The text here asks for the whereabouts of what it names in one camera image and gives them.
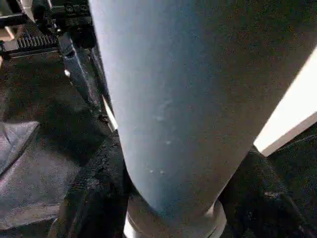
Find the black mat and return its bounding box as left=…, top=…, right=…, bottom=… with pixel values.
left=0, top=50, right=317, bottom=238

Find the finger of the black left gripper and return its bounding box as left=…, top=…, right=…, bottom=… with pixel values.
left=59, top=34, right=108, bottom=123
left=89, top=46, right=113, bottom=116

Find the white plastic table top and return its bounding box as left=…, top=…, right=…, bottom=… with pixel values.
left=102, top=46, right=317, bottom=157

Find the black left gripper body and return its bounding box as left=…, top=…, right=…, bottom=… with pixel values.
left=0, top=0, right=98, bottom=56

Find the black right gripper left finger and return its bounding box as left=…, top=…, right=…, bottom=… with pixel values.
left=49, top=131, right=134, bottom=238

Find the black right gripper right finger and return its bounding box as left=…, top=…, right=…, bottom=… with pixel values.
left=218, top=147, right=317, bottom=238

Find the white plastic table leg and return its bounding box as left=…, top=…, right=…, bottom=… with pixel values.
left=88, top=0, right=317, bottom=238

